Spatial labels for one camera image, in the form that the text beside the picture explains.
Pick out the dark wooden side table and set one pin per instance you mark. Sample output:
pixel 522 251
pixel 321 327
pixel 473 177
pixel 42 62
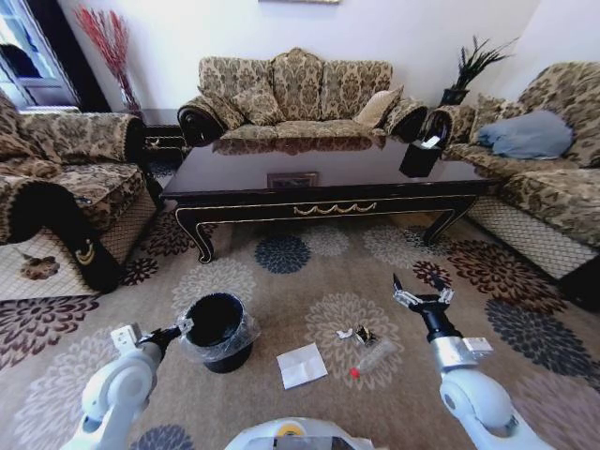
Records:
pixel 161 131

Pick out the floral patterned throw pillow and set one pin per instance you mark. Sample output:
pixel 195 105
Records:
pixel 257 107

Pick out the floral armchair with black armrest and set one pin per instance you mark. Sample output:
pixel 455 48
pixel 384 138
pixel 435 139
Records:
pixel 70 154

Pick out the green plant in black pot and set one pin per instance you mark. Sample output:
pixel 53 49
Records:
pixel 469 65

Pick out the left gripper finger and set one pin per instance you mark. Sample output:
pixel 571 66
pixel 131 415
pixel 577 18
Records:
pixel 186 325

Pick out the blue-grey cushion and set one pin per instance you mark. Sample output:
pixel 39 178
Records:
pixel 529 136

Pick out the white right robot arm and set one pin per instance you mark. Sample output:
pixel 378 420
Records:
pixel 473 398

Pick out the white robot front shell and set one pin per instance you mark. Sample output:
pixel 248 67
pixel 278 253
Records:
pixel 300 433

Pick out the crumpled silver wrapper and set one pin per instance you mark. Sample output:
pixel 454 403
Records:
pixel 357 334

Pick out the beige throw pillow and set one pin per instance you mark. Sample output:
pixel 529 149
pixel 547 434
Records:
pixel 379 108

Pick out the white paper sheet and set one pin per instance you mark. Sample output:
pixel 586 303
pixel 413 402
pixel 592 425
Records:
pixel 301 365

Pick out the framed wall picture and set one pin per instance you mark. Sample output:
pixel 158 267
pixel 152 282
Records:
pixel 300 1

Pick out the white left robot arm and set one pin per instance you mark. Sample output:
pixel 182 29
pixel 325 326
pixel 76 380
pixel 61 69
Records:
pixel 119 384

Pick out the floral patterned rug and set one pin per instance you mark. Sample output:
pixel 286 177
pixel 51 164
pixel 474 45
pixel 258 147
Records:
pixel 281 403

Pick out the clear bottle with red cap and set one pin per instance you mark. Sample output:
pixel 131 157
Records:
pixel 375 357

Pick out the red dried branches in vase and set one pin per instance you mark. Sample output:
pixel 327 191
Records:
pixel 110 47

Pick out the black tissue box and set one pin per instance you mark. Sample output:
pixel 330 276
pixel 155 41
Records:
pixel 419 157

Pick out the floral patterned three-seat sofa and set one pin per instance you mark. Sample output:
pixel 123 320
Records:
pixel 300 89

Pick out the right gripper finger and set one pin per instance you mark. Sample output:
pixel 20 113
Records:
pixel 406 296
pixel 445 295

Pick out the black trash bin with liner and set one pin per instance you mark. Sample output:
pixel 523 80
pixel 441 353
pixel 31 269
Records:
pixel 220 328

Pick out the dark wooden coffee table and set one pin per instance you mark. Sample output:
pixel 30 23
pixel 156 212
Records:
pixel 309 164

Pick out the floral sofa with lattice base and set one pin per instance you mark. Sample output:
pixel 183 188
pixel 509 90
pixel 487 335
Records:
pixel 544 187

